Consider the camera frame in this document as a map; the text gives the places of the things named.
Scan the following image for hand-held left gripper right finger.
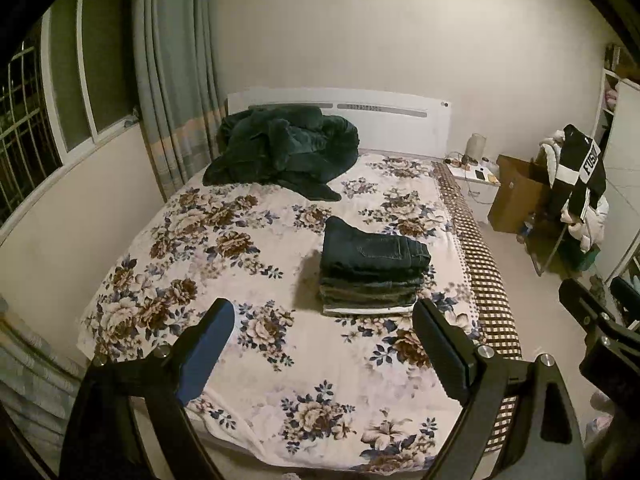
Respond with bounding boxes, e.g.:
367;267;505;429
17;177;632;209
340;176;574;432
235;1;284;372
412;299;586;480

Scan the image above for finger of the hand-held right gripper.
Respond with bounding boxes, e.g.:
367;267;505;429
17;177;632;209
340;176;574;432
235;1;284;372
610;275;640;312
559;276;622;334

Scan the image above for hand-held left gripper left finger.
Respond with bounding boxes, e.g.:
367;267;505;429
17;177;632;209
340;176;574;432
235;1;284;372
60;297;236;480

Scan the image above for dark blue jeans pants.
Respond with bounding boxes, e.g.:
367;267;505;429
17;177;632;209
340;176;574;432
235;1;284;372
320;216;432;278

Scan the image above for folded olive pants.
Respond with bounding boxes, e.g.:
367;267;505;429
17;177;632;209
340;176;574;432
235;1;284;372
320;282;423;307

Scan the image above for pink plastic bag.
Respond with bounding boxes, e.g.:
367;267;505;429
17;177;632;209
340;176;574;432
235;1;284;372
585;392;621;436

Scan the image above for folded white garment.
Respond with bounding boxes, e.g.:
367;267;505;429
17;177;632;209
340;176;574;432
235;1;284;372
322;302;418;317

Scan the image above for brown checked sheet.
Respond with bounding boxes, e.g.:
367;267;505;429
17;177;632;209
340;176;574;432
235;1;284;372
432;160;523;453

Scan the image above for bed with floral sheet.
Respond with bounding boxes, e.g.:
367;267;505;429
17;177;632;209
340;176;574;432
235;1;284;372
79;152;483;473

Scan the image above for large brown cardboard box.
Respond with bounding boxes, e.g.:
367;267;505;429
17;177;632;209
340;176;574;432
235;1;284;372
487;154;551;235

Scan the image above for white wardrobe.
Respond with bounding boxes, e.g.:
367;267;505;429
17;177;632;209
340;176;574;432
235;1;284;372
592;42;640;291

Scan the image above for black and white jacket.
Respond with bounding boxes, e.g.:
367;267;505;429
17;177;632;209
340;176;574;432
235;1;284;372
547;124;607;223

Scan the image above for white nightstand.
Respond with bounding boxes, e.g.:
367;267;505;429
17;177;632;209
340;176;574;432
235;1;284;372
445;157;501;226

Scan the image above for grey striped cloth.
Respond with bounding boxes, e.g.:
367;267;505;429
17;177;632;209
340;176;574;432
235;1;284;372
0;300;91;441

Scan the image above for white table lamp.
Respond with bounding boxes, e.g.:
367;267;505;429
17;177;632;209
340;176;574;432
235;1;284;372
465;132;488;161

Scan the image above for dark green blanket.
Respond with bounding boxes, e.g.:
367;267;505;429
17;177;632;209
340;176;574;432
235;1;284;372
202;106;360;202

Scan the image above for white bed headboard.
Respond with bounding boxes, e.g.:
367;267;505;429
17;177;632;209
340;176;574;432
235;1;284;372
226;86;452;158

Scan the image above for grey green curtain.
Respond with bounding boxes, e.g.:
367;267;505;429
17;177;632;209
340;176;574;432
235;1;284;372
131;0;228;203

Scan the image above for window security grille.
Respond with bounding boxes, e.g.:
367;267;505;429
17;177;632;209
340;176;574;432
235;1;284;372
0;45;58;221

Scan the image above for white framed window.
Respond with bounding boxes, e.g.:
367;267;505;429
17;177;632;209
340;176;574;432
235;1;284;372
0;0;143;226

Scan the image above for metal frame chair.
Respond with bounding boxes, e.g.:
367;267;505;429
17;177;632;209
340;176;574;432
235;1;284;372
525;210;576;276

